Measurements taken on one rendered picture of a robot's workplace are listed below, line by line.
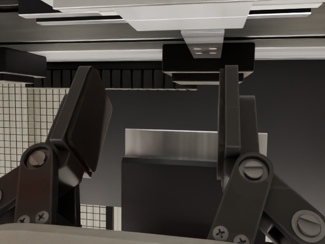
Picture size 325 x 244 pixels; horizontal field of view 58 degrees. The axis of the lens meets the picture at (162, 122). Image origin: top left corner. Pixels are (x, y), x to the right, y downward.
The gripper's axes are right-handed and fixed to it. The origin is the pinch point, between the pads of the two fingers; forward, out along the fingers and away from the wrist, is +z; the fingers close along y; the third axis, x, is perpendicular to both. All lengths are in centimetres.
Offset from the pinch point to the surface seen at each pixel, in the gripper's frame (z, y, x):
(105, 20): 10.9, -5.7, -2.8
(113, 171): 24, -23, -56
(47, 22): 10.9, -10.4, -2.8
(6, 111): 231, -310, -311
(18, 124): 202, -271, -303
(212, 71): 20.6, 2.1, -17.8
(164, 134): 4.0, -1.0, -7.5
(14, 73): 21.9, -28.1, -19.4
